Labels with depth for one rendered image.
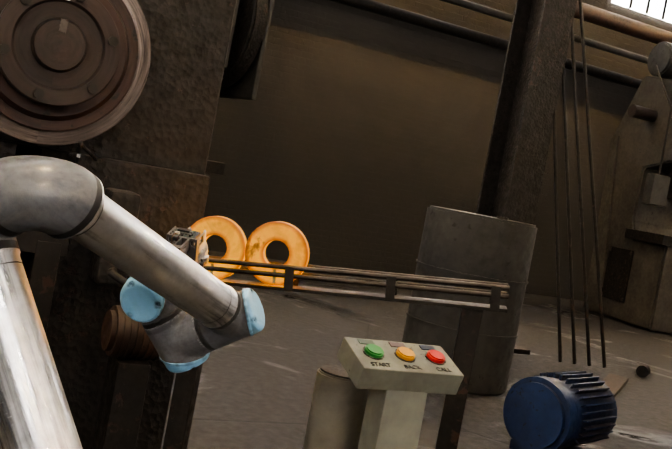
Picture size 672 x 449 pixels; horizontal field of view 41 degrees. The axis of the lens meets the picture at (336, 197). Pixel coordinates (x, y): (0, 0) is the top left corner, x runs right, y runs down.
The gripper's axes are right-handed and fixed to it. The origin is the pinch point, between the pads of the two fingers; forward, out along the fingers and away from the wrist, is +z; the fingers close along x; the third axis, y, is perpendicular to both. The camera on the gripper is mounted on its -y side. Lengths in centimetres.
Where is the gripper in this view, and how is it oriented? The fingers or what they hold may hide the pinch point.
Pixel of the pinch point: (200, 244)
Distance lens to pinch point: 212.2
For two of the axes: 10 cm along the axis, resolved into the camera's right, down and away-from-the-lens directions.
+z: 1.9, -3.0, 9.3
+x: -9.7, -1.8, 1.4
